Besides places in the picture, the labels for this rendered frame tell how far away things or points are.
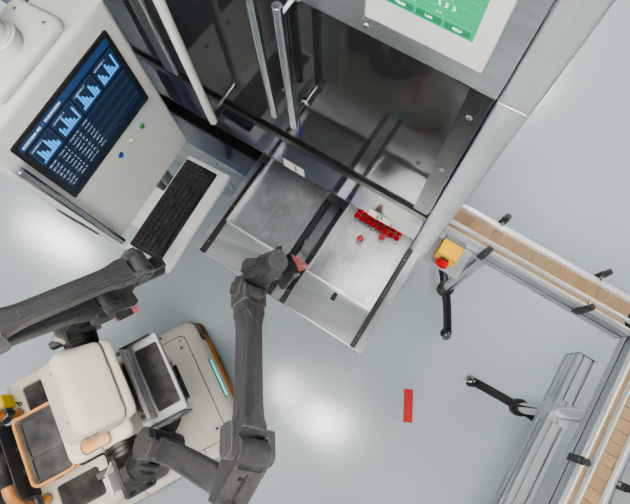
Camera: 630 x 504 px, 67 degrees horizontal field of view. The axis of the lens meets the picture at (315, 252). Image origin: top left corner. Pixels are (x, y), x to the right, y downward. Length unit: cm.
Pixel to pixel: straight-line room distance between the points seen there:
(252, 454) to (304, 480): 158
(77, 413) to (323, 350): 151
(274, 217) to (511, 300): 146
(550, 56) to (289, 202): 116
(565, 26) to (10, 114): 116
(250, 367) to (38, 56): 89
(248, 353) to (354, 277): 70
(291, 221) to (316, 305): 32
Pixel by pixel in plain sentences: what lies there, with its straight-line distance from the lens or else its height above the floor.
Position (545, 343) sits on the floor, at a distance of 274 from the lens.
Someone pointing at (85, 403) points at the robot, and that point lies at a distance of 126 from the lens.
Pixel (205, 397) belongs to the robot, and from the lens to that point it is 230.
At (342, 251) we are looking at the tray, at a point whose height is 88.
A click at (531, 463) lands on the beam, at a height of 54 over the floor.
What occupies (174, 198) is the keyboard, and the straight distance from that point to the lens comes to 190.
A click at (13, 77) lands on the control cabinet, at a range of 136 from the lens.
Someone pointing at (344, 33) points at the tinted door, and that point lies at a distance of 97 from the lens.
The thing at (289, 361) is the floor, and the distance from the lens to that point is 252.
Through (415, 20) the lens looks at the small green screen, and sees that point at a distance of 82.
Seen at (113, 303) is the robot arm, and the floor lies 126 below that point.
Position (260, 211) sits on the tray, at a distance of 175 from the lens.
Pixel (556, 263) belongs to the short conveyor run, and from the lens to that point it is 179.
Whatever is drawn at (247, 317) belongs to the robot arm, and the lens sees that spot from 112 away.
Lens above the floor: 250
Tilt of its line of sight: 75 degrees down
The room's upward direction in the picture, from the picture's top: 7 degrees counter-clockwise
